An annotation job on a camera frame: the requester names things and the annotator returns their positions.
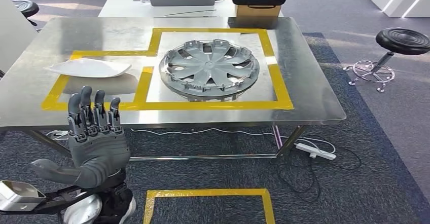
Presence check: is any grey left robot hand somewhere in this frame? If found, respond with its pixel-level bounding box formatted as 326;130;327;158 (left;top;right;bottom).
30;85;132;189

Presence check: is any white curved plastic part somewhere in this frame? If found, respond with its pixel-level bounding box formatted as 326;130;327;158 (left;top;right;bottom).
44;58;132;79

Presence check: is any stainless steel workbench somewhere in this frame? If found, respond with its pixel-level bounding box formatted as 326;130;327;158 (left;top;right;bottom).
0;16;347;163

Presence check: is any white power strip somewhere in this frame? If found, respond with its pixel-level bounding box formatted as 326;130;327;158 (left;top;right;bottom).
295;142;337;161
45;130;69;141

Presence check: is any silver wheel hubcap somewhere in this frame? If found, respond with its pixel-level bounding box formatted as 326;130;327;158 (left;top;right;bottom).
159;39;261;103

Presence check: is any white partition panel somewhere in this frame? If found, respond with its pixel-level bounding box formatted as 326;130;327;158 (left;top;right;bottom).
0;0;38;73

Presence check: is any white desk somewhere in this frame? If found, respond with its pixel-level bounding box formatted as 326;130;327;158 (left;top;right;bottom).
98;0;284;18

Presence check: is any black stool chrome base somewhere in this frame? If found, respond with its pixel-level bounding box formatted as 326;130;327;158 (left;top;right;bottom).
12;0;40;27
342;27;430;93

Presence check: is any thin black rod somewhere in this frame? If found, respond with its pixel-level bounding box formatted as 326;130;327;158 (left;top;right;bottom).
164;9;218;17

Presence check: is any brown cardboard box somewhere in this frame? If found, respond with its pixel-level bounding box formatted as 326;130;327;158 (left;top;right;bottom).
235;4;282;18

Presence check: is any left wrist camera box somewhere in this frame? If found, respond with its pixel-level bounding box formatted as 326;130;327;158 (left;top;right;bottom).
0;180;47;212

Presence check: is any white floor cable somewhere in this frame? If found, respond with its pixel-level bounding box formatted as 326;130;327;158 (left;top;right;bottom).
131;127;279;137

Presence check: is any black floor cable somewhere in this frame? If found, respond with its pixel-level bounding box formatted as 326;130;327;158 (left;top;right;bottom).
275;141;363;204

